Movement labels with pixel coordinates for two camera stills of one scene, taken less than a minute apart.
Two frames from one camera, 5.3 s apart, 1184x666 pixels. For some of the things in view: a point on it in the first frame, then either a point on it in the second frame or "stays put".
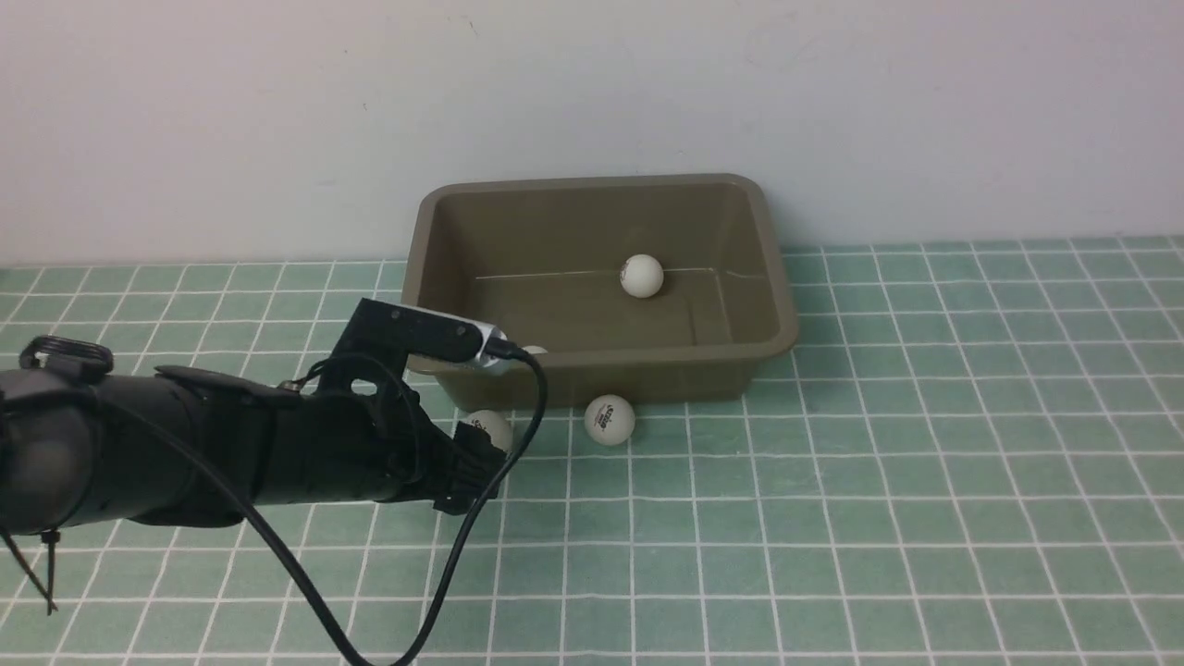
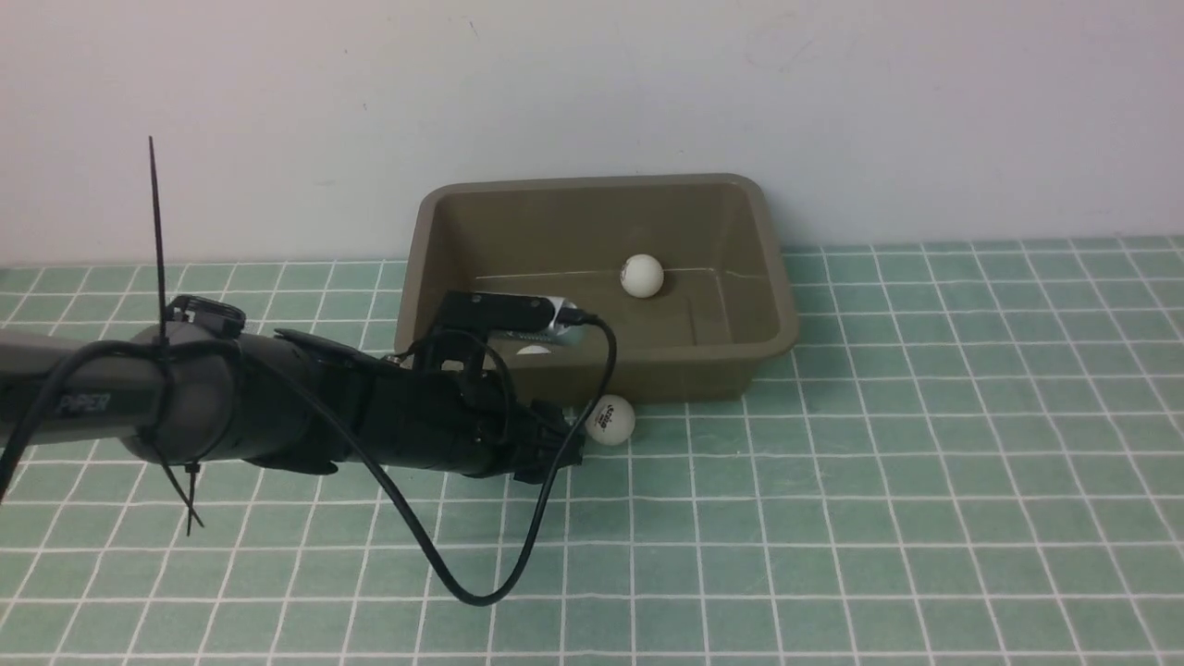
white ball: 609,418 stays put
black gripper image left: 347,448 → 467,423
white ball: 640,275 stays put
